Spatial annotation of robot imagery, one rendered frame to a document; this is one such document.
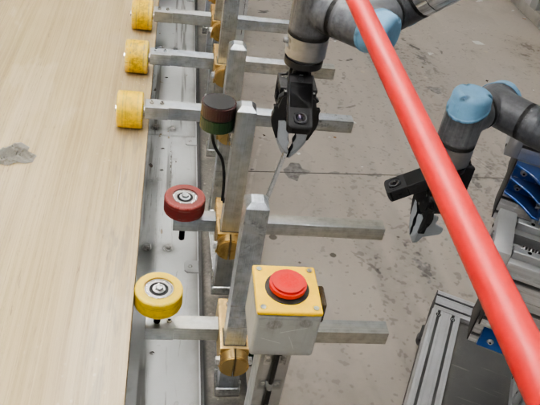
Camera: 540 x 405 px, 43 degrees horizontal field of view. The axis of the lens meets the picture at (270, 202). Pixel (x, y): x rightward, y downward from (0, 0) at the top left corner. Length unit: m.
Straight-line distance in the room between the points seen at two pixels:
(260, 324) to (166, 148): 1.31
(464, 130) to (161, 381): 0.75
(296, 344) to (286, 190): 2.20
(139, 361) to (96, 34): 0.92
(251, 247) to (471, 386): 1.21
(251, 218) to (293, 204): 1.88
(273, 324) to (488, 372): 1.50
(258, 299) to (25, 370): 0.45
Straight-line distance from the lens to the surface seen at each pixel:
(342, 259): 2.65
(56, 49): 1.86
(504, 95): 1.39
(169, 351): 1.44
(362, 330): 1.27
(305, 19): 1.21
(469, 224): 0.16
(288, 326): 0.73
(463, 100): 1.29
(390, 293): 2.58
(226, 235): 1.32
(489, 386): 2.14
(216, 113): 1.16
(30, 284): 1.18
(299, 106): 1.24
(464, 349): 2.20
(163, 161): 1.93
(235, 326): 1.15
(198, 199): 1.34
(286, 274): 0.74
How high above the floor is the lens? 1.74
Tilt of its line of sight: 38 degrees down
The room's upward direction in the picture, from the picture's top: 10 degrees clockwise
